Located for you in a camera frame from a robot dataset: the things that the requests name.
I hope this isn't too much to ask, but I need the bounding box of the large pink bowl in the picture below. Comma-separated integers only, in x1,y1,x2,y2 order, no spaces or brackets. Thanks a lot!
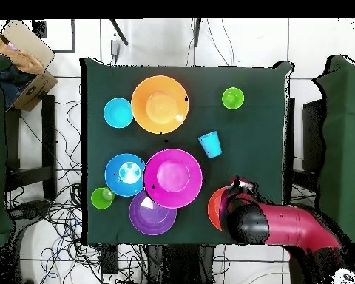
143,148,203,210

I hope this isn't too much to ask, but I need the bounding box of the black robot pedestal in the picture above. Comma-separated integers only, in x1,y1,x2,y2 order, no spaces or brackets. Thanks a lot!
146,244,217,284

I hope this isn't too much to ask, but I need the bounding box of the large orange bowl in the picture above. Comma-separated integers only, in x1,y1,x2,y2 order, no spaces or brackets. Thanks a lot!
130,75,190,135

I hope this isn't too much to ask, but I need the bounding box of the green cup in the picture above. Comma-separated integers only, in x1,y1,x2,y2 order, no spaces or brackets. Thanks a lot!
90,186,117,211
221,87,246,111

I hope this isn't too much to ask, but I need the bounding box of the black stool frame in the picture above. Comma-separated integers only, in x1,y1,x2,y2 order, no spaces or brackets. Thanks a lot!
5,95,58,202

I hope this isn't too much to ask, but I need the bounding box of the large red bowl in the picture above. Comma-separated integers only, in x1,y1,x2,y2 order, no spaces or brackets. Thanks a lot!
207,186,230,231

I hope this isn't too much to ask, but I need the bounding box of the cardboard box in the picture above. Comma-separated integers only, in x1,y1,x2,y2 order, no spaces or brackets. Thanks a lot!
0,19,59,112

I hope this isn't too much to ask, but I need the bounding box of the medium blue bowl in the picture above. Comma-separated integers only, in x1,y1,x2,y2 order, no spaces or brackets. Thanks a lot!
104,152,146,197

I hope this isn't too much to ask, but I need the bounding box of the dark green table cloth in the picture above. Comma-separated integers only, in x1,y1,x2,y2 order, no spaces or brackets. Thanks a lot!
79,57,294,246

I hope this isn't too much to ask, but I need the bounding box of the black square frame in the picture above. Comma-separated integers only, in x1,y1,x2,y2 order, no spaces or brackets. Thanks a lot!
32,18,76,54

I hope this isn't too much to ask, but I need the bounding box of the blue cup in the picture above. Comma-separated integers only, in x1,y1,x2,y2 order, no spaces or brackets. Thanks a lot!
197,130,223,158

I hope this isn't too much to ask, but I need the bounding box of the small light blue bowl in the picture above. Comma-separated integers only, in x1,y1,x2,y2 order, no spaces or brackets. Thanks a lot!
103,98,135,129

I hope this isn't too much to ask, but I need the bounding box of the black side furniture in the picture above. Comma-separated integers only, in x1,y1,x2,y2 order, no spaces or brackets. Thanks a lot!
301,98,326,172

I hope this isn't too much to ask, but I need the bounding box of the black tripod leg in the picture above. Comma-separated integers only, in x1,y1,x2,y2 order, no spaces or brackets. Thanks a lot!
193,18,201,47
109,18,129,47

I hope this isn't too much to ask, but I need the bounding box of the brown cloth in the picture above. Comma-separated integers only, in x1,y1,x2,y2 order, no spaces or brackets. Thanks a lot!
0,29,45,75

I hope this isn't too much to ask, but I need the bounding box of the purple bowl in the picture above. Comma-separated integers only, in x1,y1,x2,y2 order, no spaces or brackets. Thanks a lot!
128,190,178,237

